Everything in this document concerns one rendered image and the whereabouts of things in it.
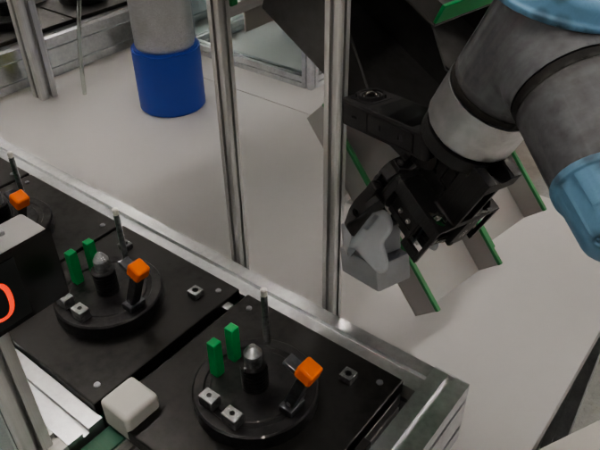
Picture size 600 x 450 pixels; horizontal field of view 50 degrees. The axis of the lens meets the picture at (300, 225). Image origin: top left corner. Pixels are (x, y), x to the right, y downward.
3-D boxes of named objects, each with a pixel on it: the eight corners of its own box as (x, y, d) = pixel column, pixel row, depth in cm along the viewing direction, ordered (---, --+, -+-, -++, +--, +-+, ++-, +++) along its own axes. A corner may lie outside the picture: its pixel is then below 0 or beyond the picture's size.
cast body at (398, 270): (411, 278, 68) (407, 217, 65) (378, 293, 66) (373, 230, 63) (362, 252, 75) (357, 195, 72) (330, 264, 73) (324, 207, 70)
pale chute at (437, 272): (479, 270, 87) (503, 262, 84) (414, 317, 80) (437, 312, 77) (378, 87, 87) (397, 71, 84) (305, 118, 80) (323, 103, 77)
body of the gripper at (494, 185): (408, 268, 57) (471, 193, 47) (357, 192, 60) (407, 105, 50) (470, 240, 61) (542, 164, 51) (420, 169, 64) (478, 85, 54)
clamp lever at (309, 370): (304, 402, 69) (324, 368, 64) (292, 413, 68) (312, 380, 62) (279, 379, 70) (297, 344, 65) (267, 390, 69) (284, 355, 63)
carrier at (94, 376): (240, 299, 89) (233, 226, 81) (96, 416, 74) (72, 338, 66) (125, 235, 101) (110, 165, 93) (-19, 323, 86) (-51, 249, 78)
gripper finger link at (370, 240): (351, 299, 64) (401, 249, 58) (321, 250, 66) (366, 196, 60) (373, 291, 66) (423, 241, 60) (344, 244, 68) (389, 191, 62)
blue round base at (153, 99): (219, 100, 158) (213, 40, 149) (171, 124, 149) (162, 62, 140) (175, 84, 166) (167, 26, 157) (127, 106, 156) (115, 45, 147)
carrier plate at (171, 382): (402, 391, 76) (404, 379, 75) (269, 554, 61) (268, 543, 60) (248, 304, 88) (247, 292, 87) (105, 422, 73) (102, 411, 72)
